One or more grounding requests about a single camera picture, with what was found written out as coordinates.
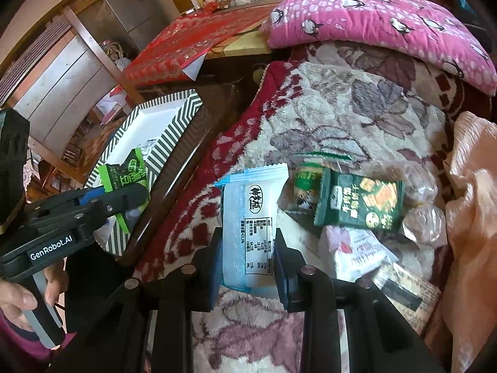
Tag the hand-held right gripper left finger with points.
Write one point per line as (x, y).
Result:
(216, 276)

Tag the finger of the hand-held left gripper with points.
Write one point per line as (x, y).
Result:
(124, 200)
(91, 198)

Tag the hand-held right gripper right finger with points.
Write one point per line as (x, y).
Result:
(285, 283)

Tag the bright green snack packet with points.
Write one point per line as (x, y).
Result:
(130, 173)

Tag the blue white snack packet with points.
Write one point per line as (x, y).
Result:
(248, 217)

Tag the white pink snack packet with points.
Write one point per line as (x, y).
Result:
(353, 252)

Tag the green white striped box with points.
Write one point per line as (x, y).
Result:
(155, 124)

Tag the clear green-edged nut packet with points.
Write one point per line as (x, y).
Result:
(306, 186)

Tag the dark green cracker packet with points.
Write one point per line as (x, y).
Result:
(361, 202)

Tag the beige snack packet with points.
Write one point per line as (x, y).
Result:
(407, 295)

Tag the clear zip bag of pastries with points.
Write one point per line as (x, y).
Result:
(421, 206)

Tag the person's left forearm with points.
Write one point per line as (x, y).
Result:
(23, 351)

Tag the person's left hand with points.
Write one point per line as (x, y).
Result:
(17, 303)

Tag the red gold tablecloth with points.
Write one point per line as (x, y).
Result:
(190, 42)

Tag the brass knob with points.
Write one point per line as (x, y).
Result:
(257, 74)

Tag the grey refrigerator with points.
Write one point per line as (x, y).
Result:
(134, 15)

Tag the floral fleece blanket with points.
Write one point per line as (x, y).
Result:
(349, 108)

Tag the peach blanket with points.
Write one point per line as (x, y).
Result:
(473, 241)

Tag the wooden table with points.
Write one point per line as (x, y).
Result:
(244, 44)

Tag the red plush doll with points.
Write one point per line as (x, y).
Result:
(210, 3)

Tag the brown plush toy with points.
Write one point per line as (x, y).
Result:
(226, 2)

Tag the pink penguin pillow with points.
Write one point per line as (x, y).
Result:
(372, 19)

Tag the dark wooden bed rail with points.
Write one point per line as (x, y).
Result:
(182, 171)

